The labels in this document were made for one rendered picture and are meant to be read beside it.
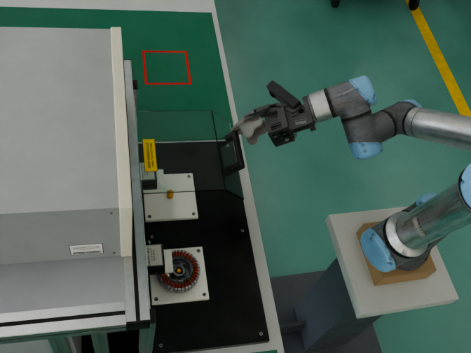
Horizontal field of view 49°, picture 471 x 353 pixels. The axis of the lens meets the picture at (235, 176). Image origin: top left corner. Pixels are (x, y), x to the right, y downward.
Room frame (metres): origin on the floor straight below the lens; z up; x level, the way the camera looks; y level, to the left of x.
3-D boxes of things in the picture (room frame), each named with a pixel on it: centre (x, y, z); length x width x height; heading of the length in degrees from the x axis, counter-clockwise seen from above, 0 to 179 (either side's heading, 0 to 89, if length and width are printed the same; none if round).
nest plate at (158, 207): (0.75, 0.17, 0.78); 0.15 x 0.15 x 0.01; 24
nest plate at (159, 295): (0.53, 0.07, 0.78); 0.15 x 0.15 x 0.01; 24
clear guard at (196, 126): (0.72, 0.16, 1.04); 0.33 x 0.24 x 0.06; 114
